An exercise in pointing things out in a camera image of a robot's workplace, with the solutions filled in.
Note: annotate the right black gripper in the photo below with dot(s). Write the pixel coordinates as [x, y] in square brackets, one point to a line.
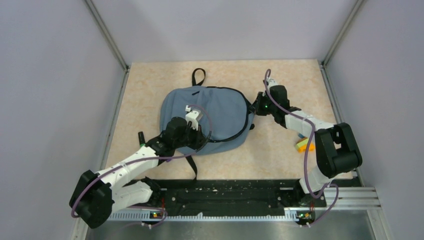
[256, 107]

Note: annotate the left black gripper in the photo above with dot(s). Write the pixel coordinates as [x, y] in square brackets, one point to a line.
[199, 138]

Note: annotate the blue grey backpack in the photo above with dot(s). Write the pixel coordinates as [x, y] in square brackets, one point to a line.
[228, 118]

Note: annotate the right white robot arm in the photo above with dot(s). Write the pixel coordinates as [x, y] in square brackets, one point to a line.
[336, 149]

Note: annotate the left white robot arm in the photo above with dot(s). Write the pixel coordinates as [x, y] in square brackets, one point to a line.
[99, 194]

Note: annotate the green black marker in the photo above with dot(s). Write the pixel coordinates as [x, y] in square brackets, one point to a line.
[141, 138]

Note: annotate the colourful block stack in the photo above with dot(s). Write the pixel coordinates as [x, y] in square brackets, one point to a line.
[302, 143]

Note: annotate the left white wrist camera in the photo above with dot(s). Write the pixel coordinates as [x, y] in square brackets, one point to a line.
[193, 115]

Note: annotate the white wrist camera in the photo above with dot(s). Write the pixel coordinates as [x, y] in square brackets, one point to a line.
[269, 83]
[193, 115]

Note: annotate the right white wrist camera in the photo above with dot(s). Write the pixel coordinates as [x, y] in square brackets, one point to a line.
[269, 83]

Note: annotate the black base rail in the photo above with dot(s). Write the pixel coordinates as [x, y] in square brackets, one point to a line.
[230, 200]

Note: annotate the left aluminium frame post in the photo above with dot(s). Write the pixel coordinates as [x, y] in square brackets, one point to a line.
[101, 25]

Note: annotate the aluminium frame post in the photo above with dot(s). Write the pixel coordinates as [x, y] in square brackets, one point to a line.
[101, 25]
[358, 5]

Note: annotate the right aluminium frame post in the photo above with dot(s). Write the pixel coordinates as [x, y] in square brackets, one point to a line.
[358, 5]

